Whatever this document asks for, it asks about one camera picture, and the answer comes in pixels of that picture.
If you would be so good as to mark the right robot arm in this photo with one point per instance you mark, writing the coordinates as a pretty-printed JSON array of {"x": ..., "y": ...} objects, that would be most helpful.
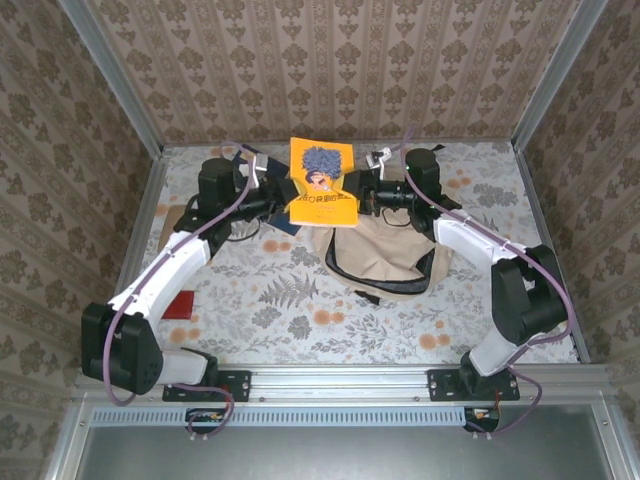
[{"x": 525, "y": 300}]

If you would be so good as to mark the beige fabric backpack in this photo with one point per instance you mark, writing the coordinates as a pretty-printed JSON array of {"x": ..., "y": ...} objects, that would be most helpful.
[{"x": 375, "y": 250}]

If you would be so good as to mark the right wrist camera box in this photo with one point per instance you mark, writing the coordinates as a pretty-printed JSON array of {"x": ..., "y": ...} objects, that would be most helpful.
[{"x": 377, "y": 159}]

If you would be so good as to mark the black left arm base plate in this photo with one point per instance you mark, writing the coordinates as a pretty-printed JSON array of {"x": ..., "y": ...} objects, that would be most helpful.
[{"x": 235, "y": 385}]

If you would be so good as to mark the aluminium front frame rail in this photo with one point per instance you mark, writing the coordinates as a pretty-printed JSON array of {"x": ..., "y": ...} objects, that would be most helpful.
[{"x": 340, "y": 382}]

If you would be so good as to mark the aluminium back rail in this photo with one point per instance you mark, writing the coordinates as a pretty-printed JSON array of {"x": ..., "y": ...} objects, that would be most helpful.
[{"x": 475, "y": 142}]

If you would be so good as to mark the aluminium left side rail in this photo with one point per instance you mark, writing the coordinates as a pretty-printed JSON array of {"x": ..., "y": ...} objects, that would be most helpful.
[{"x": 151, "y": 200}]

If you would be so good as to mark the aluminium right side rail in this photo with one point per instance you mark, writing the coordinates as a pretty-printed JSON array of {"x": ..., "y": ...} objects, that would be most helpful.
[{"x": 542, "y": 225}]

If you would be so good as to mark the aluminium right corner post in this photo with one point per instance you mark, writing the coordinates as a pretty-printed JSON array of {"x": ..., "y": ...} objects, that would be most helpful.
[{"x": 560, "y": 75}]

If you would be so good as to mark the beige pencil case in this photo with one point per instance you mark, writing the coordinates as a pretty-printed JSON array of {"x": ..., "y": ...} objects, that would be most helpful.
[{"x": 170, "y": 225}]

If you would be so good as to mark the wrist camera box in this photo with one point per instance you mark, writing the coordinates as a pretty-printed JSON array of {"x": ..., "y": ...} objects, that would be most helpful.
[
  {"x": 260, "y": 170},
  {"x": 377, "y": 159}
]

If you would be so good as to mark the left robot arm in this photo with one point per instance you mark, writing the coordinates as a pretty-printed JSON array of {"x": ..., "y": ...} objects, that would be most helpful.
[{"x": 165, "y": 270}]

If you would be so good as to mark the aluminium left corner post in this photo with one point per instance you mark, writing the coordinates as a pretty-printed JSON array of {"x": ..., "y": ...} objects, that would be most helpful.
[{"x": 112, "y": 75}]

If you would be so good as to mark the aluminium corner post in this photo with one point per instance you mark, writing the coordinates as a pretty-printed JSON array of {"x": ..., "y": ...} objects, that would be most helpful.
[
  {"x": 560, "y": 75},
  {"x": 112, "y": 75}
]

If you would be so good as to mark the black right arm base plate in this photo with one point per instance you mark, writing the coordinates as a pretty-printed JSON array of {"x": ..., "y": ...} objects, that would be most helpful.
[{"x": 440, "y": 385}]

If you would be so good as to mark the thin navy book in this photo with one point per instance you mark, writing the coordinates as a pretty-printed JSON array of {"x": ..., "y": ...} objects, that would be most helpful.
[{"x": 287, "y": 228}]

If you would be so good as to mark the small red notebook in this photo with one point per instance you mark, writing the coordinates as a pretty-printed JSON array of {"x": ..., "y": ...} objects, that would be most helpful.
[{"x": 180, "y": 305}]

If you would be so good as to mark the yellow book blue-haired figure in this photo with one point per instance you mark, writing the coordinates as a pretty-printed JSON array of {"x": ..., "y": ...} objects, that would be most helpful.
[{"x": 325, "y": 210}]

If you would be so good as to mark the grey metal panel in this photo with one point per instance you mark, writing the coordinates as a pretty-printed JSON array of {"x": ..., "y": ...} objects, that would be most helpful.
[{"x": 350, "y": 455}]

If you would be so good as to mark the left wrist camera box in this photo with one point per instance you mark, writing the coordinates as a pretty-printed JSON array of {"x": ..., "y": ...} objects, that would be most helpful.
[{"x": 260, "y": 170}]

